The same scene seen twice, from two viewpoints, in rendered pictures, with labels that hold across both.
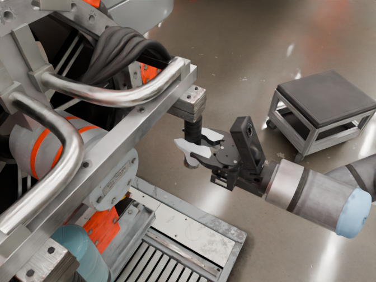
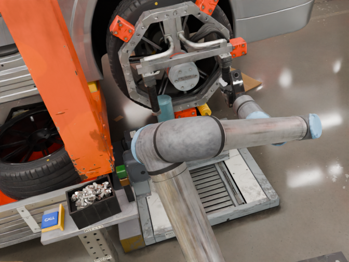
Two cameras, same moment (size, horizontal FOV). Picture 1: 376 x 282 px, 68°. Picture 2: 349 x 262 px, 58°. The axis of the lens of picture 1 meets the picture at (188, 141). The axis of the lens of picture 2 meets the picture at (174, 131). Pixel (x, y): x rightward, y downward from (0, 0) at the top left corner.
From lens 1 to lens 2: 103 cm
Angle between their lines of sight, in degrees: 39
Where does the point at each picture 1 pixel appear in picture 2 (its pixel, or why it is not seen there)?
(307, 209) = (240, 113)
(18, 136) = not seen: hidden behind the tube
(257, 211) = (305, 198)
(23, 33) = (178, 18)
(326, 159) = not seen: outside the picture
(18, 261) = (144, 70)
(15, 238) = (145, 63)
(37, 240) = (149, 68)
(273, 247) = (296, 222)
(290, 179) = (241, 100)
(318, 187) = (247, 105)
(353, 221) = not seen: hidden behind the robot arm
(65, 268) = (151, 79)
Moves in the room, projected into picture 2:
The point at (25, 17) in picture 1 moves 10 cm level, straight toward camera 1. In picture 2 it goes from (180, 14) to (174, 23)
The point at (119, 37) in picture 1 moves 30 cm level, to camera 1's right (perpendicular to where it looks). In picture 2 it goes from (206, 26) to (265, 40)
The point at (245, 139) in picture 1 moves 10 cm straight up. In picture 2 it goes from (232, 77) to (231, 54)
